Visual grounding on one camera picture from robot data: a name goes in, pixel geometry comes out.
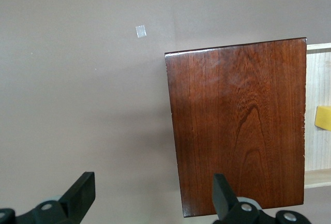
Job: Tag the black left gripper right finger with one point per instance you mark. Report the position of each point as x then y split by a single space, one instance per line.
223 200

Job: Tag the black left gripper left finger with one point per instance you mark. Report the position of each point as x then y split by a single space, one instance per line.
77 198

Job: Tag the yellow block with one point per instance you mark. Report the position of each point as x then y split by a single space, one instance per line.
323 118

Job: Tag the dark brown wooden cabinet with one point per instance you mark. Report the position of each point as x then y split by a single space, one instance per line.
232 120

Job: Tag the small clear tape patch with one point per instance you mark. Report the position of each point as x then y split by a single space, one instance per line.
141 31

